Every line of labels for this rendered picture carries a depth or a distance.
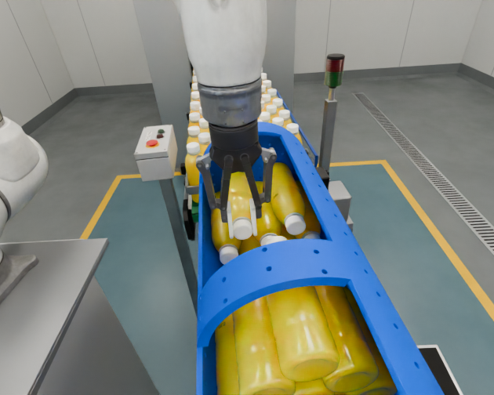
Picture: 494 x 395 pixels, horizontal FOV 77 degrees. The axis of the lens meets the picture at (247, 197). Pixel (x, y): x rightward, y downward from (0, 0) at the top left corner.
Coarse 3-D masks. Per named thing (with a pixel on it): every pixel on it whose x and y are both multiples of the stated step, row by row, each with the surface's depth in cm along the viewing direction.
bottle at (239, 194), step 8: (232, 176) 71; (240, 176) 71; (232, 184) 68; (240, 184) 68; (248, 184) 70; (232, 192) 66; (240, 192) 65; (248, 192) 67; (232, 200) 63; (240, 200) 63; (248, 200) 64; (232, 208) 62; (240, 208) 62; (248, 208) 62; (232, 216) 61; (240, 216) 61; (248, 216) 62; (232, 224) 61
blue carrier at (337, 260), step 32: (256, 160) 79; (288, 160) 80; (320, 192) 54; (256, 256) 40; (288, 256) 39; (320, 256) 39; (352, 256) 41; (224, 288) 39; (256, 288) 36; (288, 288) 37; (352, 288) 36; (384, 320) 34; (384, 352) 30; (416, 352) 33; (416, 384) 28
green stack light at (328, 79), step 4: (328, 72) 110; (332, 72) 109; (336, 72) 109; (340, 72) 109; (328, 76) 111; (332, 76) 110; (336, 76) 110; (340, 76) 110; (328, 80) 112; (332, 80) 111; (336, 80) 111; (340, 80) 112; (328, 84) 112; (332, 84) 112; (336, 84) 112; (340, 84) 112
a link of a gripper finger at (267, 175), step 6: (270, 156) 50; (276, 156) 50; (264, 162) 52; (270, 162) 50; (264, 168) 52; (270, 168) 51; (264, 174) 53; (270, 174) 52; (264, 180) 53; (270, 180) 52; (264, 186) 53; (270, 186) 53; (264, 192) 54; (270, 192) 54; (264, 198) 55; (270, 198) 55
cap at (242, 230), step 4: (240, 220) 60; (244, 220) 60; (236, 224) 59; (240, 224) 59; (244, 224) 59; (248, 224) 59; (236, 228) 59; (240, 228) 59; (244, 228) 59; (248, 228) 59; (236, 232) 60; (240, 232) 60; (244, 232) 60; (248, 232) 60; (236, 236) 60; (240, 236) 60; (244, 236) 60; (248, 236) 60
